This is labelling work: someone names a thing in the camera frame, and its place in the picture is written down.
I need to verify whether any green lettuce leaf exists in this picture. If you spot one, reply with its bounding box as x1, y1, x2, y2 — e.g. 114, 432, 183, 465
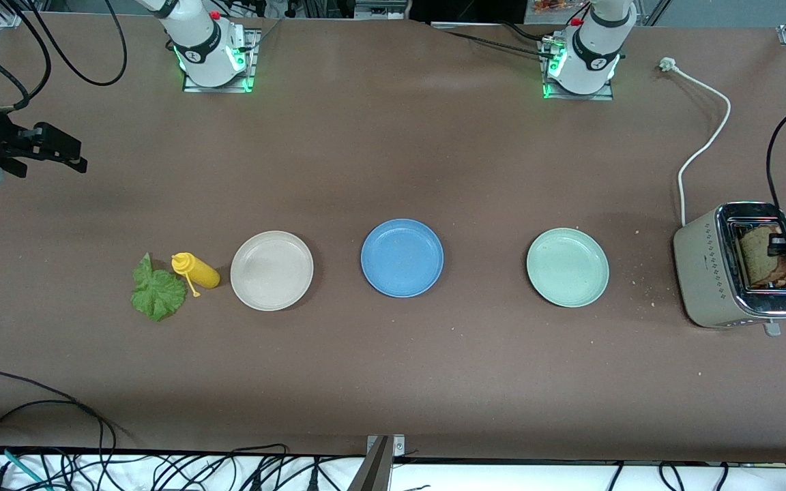
130, 252, 188, 323

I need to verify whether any yellow squeeze bottle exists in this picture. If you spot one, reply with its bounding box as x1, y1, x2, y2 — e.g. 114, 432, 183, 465
171, 252, 221, 299

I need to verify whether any mint green plate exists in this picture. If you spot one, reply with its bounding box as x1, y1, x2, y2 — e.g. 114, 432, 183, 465
526, 227, 610, 308

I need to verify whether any beige plate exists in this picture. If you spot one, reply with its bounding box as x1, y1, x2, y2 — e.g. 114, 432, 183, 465
230, 230, 315, 312

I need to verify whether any blue plate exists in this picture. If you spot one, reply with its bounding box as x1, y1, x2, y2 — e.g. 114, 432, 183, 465
360, 218, 445, 299

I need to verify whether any beige and chrome toaster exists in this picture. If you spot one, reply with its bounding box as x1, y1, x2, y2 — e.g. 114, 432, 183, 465
673, 200, 786, 337

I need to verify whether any grey metal box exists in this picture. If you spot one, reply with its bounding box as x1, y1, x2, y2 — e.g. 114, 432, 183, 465
355, 0, 409, 19

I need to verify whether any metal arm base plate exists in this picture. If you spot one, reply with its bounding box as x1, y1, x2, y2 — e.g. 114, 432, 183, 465
181, 27, 258, 93
540, 38, 614, 102

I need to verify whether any white toaster power cable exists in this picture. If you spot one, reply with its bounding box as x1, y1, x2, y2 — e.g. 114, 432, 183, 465
658, 57, 732, 227

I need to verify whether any teal cable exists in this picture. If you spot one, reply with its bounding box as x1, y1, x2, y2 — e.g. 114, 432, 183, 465
0, 443, 49, 491

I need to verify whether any metal table edge bracket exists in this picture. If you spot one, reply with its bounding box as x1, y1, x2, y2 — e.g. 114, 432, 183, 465
347, 434, 406, 491

